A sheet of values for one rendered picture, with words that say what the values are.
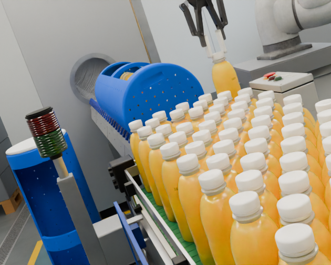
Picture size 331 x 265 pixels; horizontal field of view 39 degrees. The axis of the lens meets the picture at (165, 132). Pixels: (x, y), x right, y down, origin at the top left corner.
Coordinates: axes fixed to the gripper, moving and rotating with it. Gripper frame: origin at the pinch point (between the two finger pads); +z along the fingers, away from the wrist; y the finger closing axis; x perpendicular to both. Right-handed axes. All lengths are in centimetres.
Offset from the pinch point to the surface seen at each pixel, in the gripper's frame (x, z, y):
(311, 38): -236, 44, -168
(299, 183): 79, 14, 22
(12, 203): -361, 117, 133
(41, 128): 30, 2, 53
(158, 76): -16.6, 5.2, 15.5
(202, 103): 8.3, 13.5, 11.3
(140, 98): -16.2, 9.9, 23.4
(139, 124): 1.9, 14.1, 28.9
